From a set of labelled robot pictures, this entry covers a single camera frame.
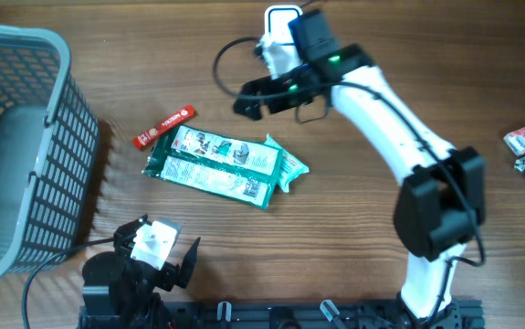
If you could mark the grey plastic basket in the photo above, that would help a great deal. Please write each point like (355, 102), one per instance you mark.
(49, 138)

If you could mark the white barcode scanner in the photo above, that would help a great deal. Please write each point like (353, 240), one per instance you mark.
(277, 18)

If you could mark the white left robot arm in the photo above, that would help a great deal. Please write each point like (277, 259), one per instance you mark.
(119, 285)

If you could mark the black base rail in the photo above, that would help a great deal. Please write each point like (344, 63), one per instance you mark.
(467, 314)

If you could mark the green sponge pack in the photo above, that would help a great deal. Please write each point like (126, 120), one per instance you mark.
(216, 164)

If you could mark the red coffee stick sachet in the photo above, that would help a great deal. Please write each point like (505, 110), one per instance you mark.
(180, 116)

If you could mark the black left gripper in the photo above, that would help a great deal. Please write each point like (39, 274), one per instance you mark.
(173, 273)

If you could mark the teal wet wipes pack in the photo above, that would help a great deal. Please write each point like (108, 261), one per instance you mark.
(290, 166)

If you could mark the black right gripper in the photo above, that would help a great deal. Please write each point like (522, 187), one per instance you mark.
(266, 84)

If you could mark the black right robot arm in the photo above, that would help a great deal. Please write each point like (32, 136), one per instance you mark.
(441, 205)

